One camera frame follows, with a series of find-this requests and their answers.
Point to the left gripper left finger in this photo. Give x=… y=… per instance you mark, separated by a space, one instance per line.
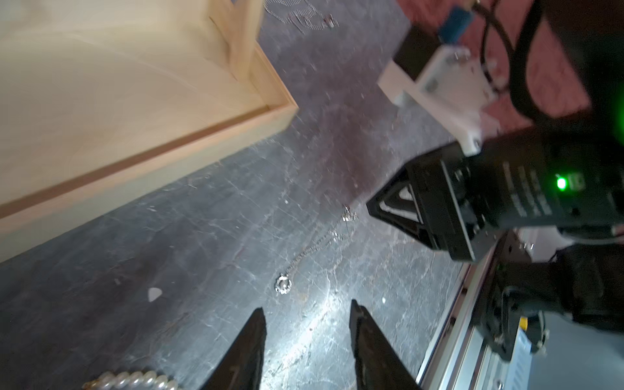
x=242 y=365

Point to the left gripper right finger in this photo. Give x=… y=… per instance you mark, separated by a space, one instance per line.
x=377 y=365

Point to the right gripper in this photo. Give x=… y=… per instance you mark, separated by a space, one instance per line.
x=428 y=199

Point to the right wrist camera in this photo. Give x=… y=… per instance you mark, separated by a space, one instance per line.
x=445 y=79

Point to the aluminium rail frame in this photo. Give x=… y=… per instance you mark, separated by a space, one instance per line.
x=458 y=356

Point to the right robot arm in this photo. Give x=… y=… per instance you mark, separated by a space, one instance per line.
x=546 y=200

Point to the wooden jewelry display stand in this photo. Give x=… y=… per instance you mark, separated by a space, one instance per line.
x=103 y=102

